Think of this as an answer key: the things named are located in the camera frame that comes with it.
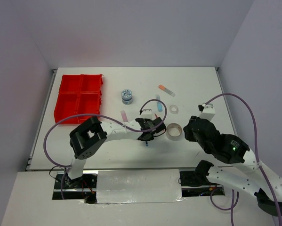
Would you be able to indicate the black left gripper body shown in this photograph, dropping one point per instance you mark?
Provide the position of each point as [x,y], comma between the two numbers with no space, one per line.
[150,138]

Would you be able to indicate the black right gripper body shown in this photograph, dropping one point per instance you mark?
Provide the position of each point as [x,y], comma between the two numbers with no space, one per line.
[189,136]

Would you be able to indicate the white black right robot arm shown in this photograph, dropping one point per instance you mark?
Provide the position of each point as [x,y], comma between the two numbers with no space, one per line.
[259,181]

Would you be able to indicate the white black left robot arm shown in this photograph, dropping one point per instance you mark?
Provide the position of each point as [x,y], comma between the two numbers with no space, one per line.
[88,137]

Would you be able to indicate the pink highlighter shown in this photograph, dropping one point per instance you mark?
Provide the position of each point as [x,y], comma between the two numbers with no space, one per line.
[124,116]

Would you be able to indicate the blue highlighter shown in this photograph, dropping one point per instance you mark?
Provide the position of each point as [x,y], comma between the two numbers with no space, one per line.
[159,105]

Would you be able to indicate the large clear tape roll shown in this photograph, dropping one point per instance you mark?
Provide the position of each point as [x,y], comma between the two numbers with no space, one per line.
[174,132]

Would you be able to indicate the small clear tape roll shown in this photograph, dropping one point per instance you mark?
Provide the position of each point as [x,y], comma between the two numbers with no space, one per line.
[173,109]

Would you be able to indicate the blue lidded jar centre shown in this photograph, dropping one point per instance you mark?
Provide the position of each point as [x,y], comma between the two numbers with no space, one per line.
[126,96]

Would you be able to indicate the orange capped highlighter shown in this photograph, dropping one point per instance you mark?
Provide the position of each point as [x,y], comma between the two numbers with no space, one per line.
[163,88]

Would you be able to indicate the silver taped panel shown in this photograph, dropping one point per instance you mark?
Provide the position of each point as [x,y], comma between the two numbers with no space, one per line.
[138,186]

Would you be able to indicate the red four-compartment bin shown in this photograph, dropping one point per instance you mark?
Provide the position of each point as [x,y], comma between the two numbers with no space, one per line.
[78,94]

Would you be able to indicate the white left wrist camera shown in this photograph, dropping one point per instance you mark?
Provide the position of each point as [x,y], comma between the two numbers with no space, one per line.
[146,114]

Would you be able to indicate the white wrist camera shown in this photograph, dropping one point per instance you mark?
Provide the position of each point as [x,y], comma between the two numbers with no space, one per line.
[146,114]
[207,111]

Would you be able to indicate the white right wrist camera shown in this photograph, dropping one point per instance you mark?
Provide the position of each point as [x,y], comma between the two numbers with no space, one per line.
[207,111]

